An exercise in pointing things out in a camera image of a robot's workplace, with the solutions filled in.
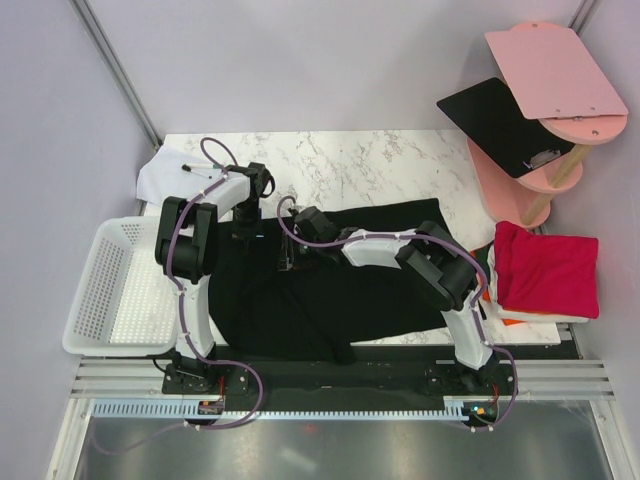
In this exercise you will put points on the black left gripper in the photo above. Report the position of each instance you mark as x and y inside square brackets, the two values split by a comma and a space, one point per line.
[248, 235]

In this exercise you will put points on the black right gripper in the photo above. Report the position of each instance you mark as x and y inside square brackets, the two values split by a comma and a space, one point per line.
[289, 259]

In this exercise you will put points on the black t-shirt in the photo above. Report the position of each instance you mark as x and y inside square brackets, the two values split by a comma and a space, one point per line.
[318, 314]

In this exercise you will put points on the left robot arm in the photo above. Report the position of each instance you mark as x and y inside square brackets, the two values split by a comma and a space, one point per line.
[187, 248]

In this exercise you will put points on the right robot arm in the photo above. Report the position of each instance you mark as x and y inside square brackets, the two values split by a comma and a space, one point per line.
[445, 274]

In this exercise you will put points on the green capped marker pen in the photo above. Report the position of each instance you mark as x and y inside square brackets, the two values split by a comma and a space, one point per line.
[189, 167]

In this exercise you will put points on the white paper sheet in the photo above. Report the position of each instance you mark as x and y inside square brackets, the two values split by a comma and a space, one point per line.
[163, 177]

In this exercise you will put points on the white plastic basket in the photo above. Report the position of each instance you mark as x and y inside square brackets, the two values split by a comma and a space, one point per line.
[124, 305]

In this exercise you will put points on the dark green folded t-shirt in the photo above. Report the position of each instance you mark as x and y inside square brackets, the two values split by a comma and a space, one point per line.
[485, 255]

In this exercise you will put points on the orange folded t-shirt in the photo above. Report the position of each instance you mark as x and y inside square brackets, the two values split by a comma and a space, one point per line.
[490, 297]

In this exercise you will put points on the black clipboard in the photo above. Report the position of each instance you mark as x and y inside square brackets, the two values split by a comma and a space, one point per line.
[490, 116]

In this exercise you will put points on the pink wooden shelf stand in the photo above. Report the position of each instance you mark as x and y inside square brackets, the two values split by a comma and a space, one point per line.
[556, 82]

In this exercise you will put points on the red folded t-shirt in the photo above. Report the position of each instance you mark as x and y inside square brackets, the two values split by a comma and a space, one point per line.
[548, 274]

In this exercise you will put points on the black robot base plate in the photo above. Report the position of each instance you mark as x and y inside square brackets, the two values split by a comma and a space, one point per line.
[380, 376]

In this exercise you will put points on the white slotted cable duct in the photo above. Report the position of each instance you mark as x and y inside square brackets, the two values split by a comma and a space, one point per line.
[197, 409]

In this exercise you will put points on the aluminium frame post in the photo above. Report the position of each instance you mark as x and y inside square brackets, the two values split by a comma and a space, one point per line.
[106, 51]

